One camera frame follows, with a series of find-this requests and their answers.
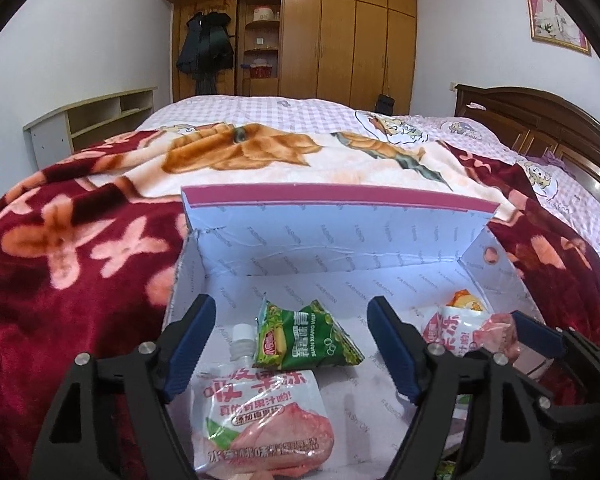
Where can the red floral fleece blanket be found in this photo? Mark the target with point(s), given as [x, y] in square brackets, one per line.
[88, 246]

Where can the wooden wardrobe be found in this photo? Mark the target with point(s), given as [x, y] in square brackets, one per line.
[352, 52]

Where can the orange noodle snack packet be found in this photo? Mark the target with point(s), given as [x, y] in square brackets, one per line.
[464, 299]

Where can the white low shelf unit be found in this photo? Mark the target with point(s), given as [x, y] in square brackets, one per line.
[80, 125]

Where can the pink peach jelly pouch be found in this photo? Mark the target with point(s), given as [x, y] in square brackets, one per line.
[246, 419]

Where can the pink checked bed sheet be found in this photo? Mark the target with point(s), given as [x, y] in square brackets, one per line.
[553, 183]

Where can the black bag on floor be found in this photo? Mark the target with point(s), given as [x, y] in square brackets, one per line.
[384, 105]

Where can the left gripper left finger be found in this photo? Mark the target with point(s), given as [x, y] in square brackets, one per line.
[78, 439]

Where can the green pea snack packet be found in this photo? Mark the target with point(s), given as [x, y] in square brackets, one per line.
[303, 339]

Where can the pink cardboard box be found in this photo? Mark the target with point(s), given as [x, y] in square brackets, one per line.
[341, 246]

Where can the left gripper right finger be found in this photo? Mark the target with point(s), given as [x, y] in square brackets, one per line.
[432, 378]

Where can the black hanging jacket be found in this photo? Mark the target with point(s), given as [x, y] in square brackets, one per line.
[206, 50]

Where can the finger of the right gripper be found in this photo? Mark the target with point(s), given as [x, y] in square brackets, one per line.
[570, 349]
[502, 401]

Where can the dark wooden headboard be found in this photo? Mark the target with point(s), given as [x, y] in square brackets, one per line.
[535, 122]

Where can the framed wedding photo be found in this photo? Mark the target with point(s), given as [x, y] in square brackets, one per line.
[551, 24]

